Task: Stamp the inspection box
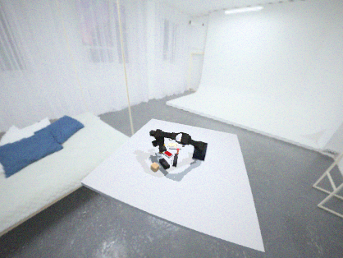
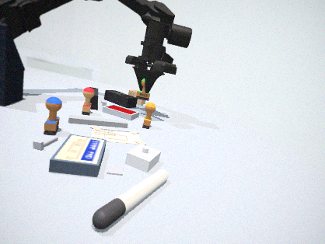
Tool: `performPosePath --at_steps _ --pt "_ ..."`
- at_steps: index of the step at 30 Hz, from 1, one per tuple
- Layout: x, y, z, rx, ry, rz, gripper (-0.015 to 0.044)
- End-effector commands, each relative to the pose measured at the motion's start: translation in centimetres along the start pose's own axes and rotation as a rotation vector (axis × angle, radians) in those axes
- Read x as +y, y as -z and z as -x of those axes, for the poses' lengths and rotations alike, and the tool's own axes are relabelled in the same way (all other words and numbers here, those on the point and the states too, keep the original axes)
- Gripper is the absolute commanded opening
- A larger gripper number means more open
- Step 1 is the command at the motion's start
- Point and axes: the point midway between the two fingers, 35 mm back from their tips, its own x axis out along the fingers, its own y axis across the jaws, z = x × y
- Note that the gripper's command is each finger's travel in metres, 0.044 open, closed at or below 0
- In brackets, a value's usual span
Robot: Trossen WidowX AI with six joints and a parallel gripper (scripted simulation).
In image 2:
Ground beige cube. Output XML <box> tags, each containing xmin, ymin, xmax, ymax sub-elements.
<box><xmin>128</xmin><ymin>89</ymin><xmax>146</xmax><ymax>105</ymax></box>

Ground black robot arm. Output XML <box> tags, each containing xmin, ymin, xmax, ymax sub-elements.
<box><xmin>0</xmin><ymin>0</ymin><xmax>192</xmax><ymax>64</ymax></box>

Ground white square box with small button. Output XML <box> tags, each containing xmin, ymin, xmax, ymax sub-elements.
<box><xmin>125</xmin><ymin>144</ymin><xmax>161</xmax><ymax>173</ymax></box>

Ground pass rubber stamp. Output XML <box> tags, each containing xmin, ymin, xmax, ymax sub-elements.
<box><xmin>136</xmin><ymin>79</ymin><xmax>150</xmax><ymax>101</ymax></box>

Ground wooden rubber stamp with blue top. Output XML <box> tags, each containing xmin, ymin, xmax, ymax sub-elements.
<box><xmin>44</xmin><ymin>97</ymin><xmax>62</xmax><ymax>135</ymax></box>

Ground red ink pad in grey tin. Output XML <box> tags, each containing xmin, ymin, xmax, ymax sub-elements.
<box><xmin>102</xmin><ymin>104</ymin><xmax>140</xmax><ymax>120</ymax></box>

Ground grey flat bar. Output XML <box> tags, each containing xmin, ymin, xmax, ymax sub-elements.
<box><xmin>68</xmin><ymin>115</ymin><xmax>128</xmax><ymax>128</ymax></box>

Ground wooden stamp with red top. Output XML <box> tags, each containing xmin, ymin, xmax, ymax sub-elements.
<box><xmin>82</xmin><ymin>87</ymin><xmax>95</xmax><ymax>115</ymax></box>

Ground yellow rubber stamp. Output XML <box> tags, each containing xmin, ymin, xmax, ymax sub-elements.
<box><xmin>142</xmin><ymin>103</ymin><xmax>156</xmax><ymax>129</ymax></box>

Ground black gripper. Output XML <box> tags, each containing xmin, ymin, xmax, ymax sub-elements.
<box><xmin>125</xmin><ymin>38</ymin><xmax>177</xmax><ymax>93</ymax></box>

